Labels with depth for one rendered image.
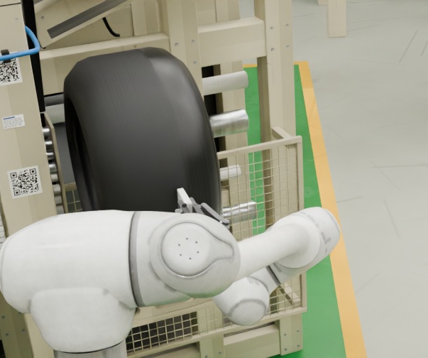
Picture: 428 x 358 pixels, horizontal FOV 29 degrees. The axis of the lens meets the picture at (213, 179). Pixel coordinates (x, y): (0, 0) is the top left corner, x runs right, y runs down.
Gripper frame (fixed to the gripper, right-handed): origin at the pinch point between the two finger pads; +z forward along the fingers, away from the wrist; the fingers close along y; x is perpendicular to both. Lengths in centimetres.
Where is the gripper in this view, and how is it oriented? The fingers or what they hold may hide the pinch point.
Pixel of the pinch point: (184, 201)
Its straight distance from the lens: 191.6
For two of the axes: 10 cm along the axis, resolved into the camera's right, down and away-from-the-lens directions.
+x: 0.3, 8.4, 5.5
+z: -3.4, -5.1, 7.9
